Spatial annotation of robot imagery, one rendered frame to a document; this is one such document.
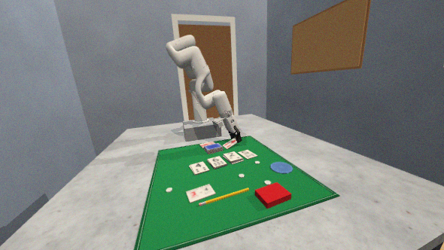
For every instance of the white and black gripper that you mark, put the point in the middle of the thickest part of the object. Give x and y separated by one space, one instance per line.
231 125

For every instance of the blue flat disc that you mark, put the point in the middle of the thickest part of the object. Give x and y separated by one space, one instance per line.
281 167

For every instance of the red flat block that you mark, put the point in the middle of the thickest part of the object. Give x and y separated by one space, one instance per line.
272 195

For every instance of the blue-backed playing card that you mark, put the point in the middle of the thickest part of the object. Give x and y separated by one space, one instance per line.
214 146

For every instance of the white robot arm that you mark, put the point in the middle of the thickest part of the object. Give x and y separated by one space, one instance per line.
186 55

